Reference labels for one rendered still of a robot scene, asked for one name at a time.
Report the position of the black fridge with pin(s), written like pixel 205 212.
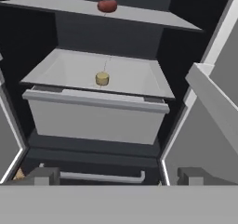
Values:
pixel 102 42

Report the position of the grey fridge shelf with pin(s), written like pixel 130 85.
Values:
pixel 77 69
pixel 99 9

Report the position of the round yellow cheese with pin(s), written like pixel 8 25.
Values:
pixel 102 78

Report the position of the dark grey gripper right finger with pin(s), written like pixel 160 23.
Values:
pixel 195 175

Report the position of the grey fridge door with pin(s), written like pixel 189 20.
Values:
pixel 214 110
pixel 7 134

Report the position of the red-brown sausage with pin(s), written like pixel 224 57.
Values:
pixel 107 5

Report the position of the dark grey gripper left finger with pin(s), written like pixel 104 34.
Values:
pixel 43 175

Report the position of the white fridge drawer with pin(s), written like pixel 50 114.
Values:
pixel 93 119

